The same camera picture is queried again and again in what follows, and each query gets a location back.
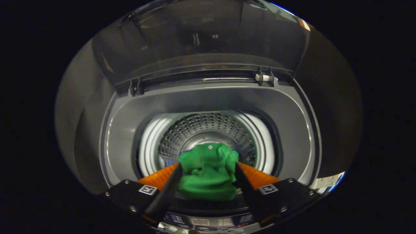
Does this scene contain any grey washing machine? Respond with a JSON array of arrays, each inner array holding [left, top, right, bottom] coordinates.
[[97, 76, 323, 234]]

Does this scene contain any dark washing machine lid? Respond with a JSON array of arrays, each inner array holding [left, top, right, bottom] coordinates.
[[91, 0, 311, 96]]

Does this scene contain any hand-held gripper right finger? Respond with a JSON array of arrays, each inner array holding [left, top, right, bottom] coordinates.
[[235, 162, 320, 228]]

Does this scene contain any green polo shirt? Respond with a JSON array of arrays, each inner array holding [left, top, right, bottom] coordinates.
[[178, 143, 240, 201]]

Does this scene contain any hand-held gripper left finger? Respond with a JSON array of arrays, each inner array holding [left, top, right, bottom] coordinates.
[[104, 162, 183, 228]]

